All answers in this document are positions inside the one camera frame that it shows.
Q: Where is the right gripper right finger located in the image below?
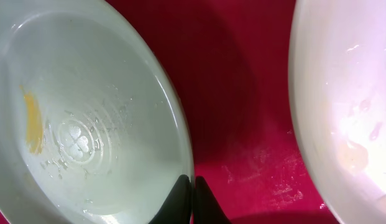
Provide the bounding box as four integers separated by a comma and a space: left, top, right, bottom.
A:
194, 176, 231, 224

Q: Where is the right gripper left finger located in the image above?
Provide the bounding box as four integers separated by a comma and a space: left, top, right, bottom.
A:
149, 174, 192, 224

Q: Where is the mint green plate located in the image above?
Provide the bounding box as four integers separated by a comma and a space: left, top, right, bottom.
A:
0, 0, 194, 223

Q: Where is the red plastic tray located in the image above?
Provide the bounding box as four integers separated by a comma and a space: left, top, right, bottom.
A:
0, 0, 339, 224

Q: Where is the white cream plate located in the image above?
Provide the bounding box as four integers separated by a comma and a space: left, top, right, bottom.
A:
288, 0, 386, 223

